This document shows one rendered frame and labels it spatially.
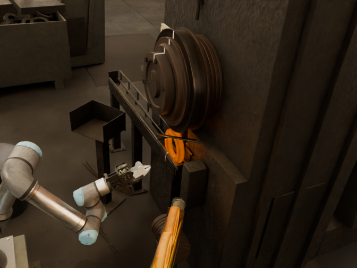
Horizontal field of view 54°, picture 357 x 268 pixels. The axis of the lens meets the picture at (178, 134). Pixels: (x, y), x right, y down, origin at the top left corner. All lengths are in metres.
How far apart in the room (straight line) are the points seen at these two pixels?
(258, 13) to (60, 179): 2.02
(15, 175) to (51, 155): 1.60
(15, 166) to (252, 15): 1.05
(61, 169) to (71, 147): 0.30
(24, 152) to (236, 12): 1.00
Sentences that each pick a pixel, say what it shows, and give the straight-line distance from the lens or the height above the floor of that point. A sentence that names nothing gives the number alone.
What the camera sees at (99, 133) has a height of 0.60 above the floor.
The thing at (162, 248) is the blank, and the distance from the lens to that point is 1.28.
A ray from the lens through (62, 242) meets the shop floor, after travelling 2.38.
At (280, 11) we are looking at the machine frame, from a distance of 1.19.
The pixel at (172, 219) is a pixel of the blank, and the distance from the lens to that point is 1.39.
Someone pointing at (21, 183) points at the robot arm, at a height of 0.86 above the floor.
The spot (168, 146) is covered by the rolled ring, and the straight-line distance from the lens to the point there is 1.86.
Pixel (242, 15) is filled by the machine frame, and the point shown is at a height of 1.47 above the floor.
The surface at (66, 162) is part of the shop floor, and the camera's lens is 2.97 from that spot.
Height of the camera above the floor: 1.79
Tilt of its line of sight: 33 degrees down
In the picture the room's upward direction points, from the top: 5 degrees clockwise
